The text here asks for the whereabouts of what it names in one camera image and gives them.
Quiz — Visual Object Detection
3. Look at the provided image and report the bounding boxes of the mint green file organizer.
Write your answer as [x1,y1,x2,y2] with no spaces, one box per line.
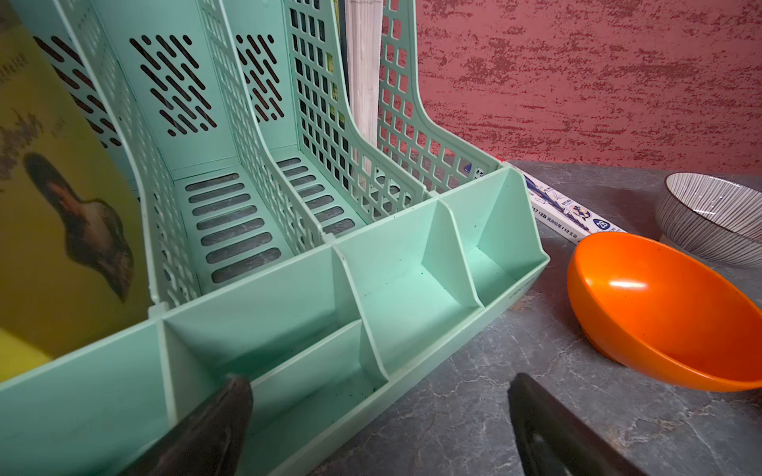
[1,1,549,475]

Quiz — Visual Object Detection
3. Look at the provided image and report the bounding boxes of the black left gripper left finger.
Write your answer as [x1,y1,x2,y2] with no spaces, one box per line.
[121,376,254,475]

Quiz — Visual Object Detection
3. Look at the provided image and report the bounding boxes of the yellow book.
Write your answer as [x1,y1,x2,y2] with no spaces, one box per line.
[1,1,151,380]

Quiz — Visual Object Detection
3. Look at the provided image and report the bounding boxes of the orange bowl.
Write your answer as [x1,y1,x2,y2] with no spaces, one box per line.
[567,232,761,392]

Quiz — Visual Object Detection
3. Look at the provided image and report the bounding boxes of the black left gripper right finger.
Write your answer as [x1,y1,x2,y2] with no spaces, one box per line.
[507,373,644,475]

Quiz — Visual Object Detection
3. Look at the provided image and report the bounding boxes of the white papers in organizer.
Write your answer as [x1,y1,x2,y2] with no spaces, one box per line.
[343,0,383,146]

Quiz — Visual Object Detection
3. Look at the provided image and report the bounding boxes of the striped bowl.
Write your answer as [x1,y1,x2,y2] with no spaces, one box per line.
[655,172,761,269]

